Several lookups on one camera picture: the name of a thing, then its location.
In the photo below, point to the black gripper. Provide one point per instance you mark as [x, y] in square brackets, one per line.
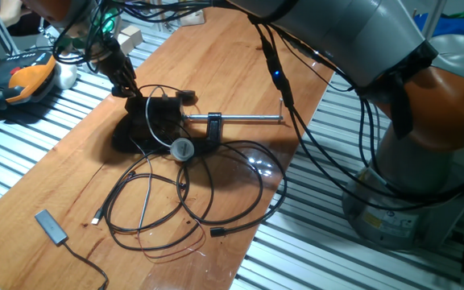
[115, 64]

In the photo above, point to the black round USB device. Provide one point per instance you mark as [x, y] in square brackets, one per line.
[185, 95]

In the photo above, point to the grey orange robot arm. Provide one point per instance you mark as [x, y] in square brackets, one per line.
[357, 36]

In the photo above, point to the black docking station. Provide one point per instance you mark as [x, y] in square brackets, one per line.
[159, 114]

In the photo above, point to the white round USB device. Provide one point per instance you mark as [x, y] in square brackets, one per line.
[182, 149]

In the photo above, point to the slim grey USB hub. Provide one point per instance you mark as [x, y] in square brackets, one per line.
[50, 226]

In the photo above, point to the person's bare hand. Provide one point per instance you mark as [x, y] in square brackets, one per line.
[10, 10]

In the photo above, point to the pale wooden cube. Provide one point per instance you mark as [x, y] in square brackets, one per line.
[131, 35]

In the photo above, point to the white rounded object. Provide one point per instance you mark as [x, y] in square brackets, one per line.
[67, 74]

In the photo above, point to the black metal C-clamp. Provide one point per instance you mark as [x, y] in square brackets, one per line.
[212, 129]

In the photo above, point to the orange black teach pendant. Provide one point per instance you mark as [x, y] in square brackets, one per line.
[30, 78]

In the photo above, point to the wooden board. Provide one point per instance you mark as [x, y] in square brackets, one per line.
[224, 60]

